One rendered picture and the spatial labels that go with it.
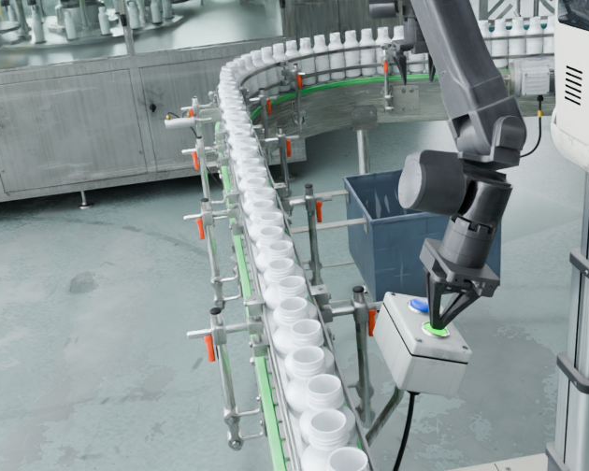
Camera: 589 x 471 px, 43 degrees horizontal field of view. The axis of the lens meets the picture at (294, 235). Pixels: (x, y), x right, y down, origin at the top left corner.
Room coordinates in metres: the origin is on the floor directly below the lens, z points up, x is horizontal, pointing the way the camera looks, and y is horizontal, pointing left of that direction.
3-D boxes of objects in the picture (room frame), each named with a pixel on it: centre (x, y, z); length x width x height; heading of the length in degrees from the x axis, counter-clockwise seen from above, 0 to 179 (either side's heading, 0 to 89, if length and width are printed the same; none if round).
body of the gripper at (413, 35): (1.73, -0.32, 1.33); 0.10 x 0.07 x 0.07; 94
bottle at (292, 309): (0.83, 0.01, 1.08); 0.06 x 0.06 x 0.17
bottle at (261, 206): (1.18, 0.05, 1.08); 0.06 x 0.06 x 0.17
